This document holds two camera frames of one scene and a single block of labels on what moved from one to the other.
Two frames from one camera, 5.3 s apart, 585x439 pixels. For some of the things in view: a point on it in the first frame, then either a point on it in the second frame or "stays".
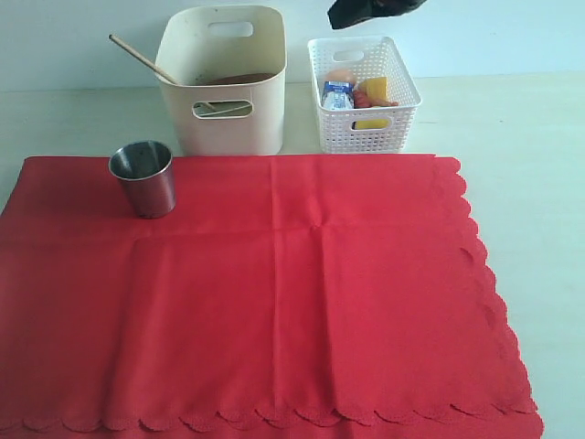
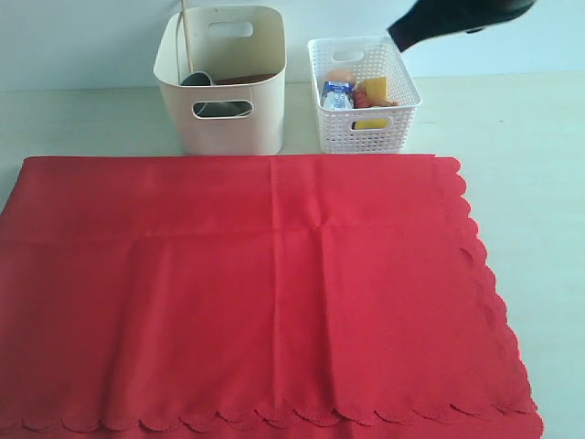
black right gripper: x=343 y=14 → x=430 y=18
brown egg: x=340 y=75 stays
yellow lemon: x=370 y=123 stays
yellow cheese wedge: x=376 y=88 stays
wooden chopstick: x=143 y=59 → x=186 y=38
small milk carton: x=337 y=95 stays
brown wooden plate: x=241 y=79 stays
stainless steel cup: x=146 y=169 → x=226 y=109
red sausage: x=361 y=99 stays
